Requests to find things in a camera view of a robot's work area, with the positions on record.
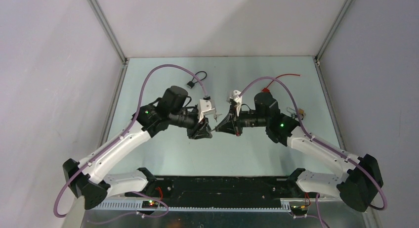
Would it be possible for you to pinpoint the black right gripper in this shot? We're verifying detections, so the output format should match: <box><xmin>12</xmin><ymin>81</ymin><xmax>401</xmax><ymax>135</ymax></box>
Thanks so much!
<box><xmin>215</xmin><ymin>104</ymin><xmax>269</xmax><ymax>137</ymax></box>

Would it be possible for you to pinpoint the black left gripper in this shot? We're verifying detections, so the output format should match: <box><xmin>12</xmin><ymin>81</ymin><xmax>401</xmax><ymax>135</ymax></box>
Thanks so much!
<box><xmin>168</xmin><ymin>107</ymin><xmax>212</xmax><ymax>139</ymax></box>

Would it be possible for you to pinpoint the silver key with ring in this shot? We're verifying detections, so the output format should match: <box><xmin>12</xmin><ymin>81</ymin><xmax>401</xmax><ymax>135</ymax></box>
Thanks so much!
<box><xmin>213</xmin><ymin>114</ymin><xmax>222</xmax><ymax>122</ymax></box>

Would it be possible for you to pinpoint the black cable padlock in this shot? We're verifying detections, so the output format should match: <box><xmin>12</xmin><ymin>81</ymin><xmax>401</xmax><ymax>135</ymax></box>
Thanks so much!
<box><xmin>186</xmin><ymin>71</ymin><xmax>208</xmax><ymax>89</ymax></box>

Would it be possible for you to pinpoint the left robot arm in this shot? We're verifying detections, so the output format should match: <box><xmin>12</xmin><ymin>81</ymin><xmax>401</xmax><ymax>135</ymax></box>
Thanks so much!
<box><xmin>63</xmin><ymin>86</ymin><xmax>213</xmax><ymax>210</ymax></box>

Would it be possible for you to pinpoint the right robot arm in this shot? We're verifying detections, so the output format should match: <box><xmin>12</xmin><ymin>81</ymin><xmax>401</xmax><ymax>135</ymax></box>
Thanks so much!
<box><xmin>215</xmin><ymin>91</ymin><xmax>383</xmax><ymax>212</ymax></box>

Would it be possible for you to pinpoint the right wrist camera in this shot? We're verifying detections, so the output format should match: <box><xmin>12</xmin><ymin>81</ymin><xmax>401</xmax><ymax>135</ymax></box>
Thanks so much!
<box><xmin>228</xmin><ymin>90</ymin><xmax>243</xmax><ymax>116</ymax></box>

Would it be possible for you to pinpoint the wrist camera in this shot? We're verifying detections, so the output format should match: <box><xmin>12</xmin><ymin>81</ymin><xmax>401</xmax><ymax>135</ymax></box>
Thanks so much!
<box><xmin>197</xmin><ymin>96</ymin><xmax>217</xmax><ymax>122</ymax></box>
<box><xmin>228</xmin><ymin>90</ymin><xmax>243</xmax><ymax>116</ymax></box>

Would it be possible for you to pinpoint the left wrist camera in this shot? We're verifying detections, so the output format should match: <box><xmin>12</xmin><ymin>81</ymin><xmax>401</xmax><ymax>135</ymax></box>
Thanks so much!
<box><xmin>197</xmin><ymin>96</ymin><xmax>217</xmax><ymax>122</ymax></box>

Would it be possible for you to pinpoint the red cable padlock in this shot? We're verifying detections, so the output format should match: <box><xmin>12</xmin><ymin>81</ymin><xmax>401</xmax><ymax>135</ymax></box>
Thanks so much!
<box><xmin>261</xmin><ymin>73</ymin><xmax>302</xmax><ymax>92</ymax></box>

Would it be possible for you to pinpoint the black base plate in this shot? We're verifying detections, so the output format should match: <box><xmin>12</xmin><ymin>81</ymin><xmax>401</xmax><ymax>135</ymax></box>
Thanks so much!
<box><xmin>142</xmin><ymin>176</ymin><xmax>315</xmax><ymax>209</ymax></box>

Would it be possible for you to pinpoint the aluminium frame rail left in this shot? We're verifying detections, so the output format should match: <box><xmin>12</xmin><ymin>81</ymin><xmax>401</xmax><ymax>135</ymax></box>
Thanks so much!
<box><xmin>87</xmin><ymin>0</ymin><xmax>129</xmax><ymax>145</ymax></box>

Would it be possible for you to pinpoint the aluminium frame rail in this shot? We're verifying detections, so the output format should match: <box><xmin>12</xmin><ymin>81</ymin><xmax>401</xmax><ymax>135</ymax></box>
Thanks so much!
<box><xmin>313</xmin><ymin>0</ymin><xmax>359</xmax><ymax>178</ymax></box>
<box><xmin>87</xmin><ymin>0</ymin><xmax>129</xmax><ymax>145</ymax></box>

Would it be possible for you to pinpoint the aluminium frame rail right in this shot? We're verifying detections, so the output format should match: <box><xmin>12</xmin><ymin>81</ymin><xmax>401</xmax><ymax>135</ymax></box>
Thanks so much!
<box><xmin>313</xmin><ymin>0</ymin><xmax>359</xmax><ymax>178</ymax></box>

